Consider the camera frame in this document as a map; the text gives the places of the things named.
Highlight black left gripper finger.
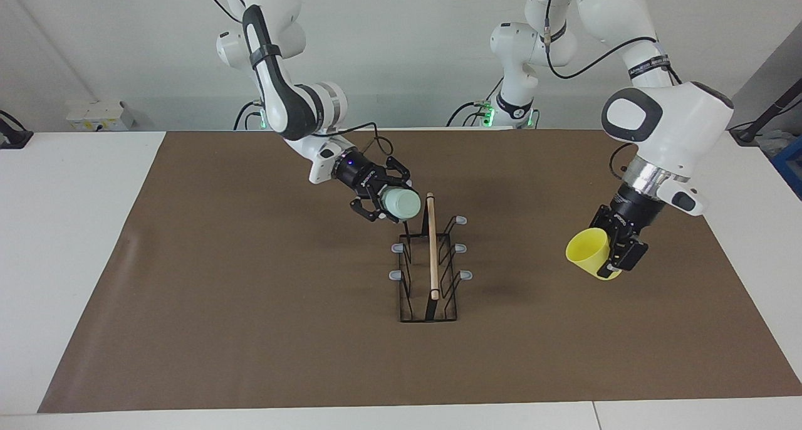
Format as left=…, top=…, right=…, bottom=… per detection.
left=598, top=237, right=648, bottom=274

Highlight pale green plastic cup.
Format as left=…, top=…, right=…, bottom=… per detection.
left=379, top=187, right=422, bottom=224

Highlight yellow plastic cup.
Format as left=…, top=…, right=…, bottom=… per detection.
left=566, top=228, right=621, bottom=281

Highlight brown table mat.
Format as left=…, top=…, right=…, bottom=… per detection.
left=38, top=128, right=802, bottom=414

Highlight black stand pole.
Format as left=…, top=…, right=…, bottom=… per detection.
left=729, top=78, right=802, bottom=147

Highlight blue box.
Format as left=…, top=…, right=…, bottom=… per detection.
left=771, top=134, right=802, bottom=200

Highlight black wire cup rack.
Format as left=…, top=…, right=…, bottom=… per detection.
left=389, top=192, right=474, bottom=323

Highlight black left base cable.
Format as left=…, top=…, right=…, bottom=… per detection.
left=446, top=73, right=505, bottom=128

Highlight black base cable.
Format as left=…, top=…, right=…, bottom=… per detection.
left=233, top=100, right=264, bottom=131
left=446, top=73, right=505, bottom=128

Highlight black right base cable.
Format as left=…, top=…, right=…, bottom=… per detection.
left=233, top=100, right=264, bottom=131

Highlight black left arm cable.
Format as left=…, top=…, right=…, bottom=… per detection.
left=544, top=16, right=684, bottom=86

